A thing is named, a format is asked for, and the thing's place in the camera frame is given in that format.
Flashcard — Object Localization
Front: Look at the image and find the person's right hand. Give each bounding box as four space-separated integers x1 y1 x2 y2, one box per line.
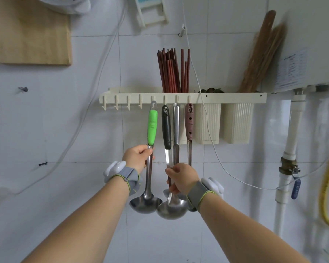
165 163 201 196

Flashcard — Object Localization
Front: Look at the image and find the person's left hand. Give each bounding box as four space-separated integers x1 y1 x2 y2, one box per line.
122 145 156 174

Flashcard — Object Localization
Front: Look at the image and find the green handled steel ladle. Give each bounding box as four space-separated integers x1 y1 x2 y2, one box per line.
129 101 164 214

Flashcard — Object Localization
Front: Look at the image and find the black handled steel ladle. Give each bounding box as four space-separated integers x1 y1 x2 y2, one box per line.
156 105 189 220

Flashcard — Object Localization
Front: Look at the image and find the person's left forearm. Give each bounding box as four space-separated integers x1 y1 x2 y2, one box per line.
21 175 131 263

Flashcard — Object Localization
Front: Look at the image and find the person's right forearm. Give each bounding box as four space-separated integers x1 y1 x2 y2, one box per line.
198 191 311 263

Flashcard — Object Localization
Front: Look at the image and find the white left wrist tracker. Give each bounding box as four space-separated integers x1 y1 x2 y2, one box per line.
103 161 143 196

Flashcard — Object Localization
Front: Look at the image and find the white wrist tracker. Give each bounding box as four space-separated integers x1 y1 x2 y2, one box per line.
186 177 225 213
103 161 143 196

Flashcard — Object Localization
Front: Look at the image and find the white right wrist tracker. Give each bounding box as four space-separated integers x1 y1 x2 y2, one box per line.
186 177 225 213

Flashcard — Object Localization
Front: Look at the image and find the bundle of red-brown chopsticks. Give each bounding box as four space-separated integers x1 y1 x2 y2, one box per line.
156 47 191 94

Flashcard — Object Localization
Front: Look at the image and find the white water pipe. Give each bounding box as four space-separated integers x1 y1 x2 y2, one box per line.
274 92 308 236

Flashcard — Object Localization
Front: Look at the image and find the white and blue slicer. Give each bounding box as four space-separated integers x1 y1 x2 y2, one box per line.
133 0 169 28

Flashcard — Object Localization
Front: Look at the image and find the brown straw pot brush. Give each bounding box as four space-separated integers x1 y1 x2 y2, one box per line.
244 22 287 93

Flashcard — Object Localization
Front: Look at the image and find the printed paper label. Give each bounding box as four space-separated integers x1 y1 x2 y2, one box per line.
274 49 309 90

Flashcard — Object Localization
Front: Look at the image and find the wooden cutting board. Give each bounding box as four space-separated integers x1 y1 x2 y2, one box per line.
0 0 73 66

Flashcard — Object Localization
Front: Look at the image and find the white round plastic item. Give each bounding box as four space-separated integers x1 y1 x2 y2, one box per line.
34 0 92 15

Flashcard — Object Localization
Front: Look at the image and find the white water heater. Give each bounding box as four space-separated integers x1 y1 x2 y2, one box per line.
263 0 329 94

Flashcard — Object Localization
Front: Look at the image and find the plain steel handled utensil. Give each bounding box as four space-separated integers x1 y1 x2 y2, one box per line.
172 102 181 165

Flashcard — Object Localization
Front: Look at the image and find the brown handled steel utensil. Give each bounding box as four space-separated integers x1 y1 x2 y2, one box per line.
184 103 195 167

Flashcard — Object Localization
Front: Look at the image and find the thin white cable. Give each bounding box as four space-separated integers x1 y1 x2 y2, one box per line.
180 0 329 191

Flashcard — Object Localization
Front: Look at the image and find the clear thin cable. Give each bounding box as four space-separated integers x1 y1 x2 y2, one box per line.
16 5 127 195

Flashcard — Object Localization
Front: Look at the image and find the cream wall rack with hooks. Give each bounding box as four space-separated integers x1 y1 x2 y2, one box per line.
99 87 267 111

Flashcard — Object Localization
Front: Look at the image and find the brass valve with blue handle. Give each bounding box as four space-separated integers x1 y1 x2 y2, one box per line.
279 157 302 200

